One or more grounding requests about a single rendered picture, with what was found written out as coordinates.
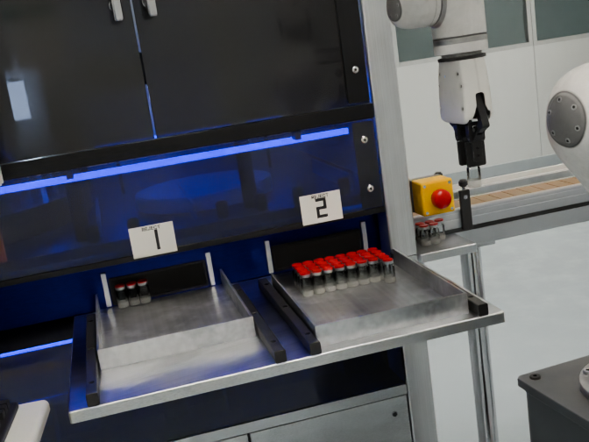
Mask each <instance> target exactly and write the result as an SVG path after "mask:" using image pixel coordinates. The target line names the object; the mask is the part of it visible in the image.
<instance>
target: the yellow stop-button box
mask: <svg viewBox="0 0 589 442"><path fill-rule="evenodd" d="M409 186H410V194H411V202H412V210H413V212H414V213H417V214H419V215H421V216H424V217H428V216H433V215H437V214H442V213H446V212H451V211H454V210H455V205H454V196H453V187H452V179H451V178H450V177H446V176H443V175H439V174H436V175H427V176H423V177H418V178H413V179H409ZM437 189H445V190H447V191H449V192H450V193H451V204H450V205H449V206H448V207H447V208H445V209H439V208H437V207H435V206H434V205H433V204H432V202H431V196H432V194H433V193H434V191H436V190H437Z"/></svg>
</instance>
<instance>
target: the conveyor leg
mask: <svg viewBox="0 0 589 442"><path fill-rule="evenodd" d="M492 244H495V241H490V242H486V243H482V244H477V252H474V253H466V254H462V255H460V263H461V272H462V281H463V288H465V289H467V290H469V291H470V292H472V293H473V294H475V295H476V296H479V297H480V298H482V299H484V300H486V295H485V286H484V276H483V267H482V258H481V248H480V247H481V246H488V245H492ZM467 333H468V342H469V351H470V359H471V368H472V385H473V394H474V402H475V411H476V420H477V429H478V438H479V442H499V433H498V425H497V415H496V406H495V396H494V387H493V370H492V360H491V350H490V341H489V331H488V326H486V327H482V328H478V329H474V330H470V331H467Z"/></svg>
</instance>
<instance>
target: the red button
mask: <svg viewBox="0 0 589 442"><path fill-rule="evenodd" d="M431 202H432V204H433V205H434V206H435V207H437V208H439V209H445V208H447V207H448V206H449V205H450V204H451V193H450V192H449V191H447V190H445V189H437V190H436V191H434V193H433V194H432V196H431Z"/></svg>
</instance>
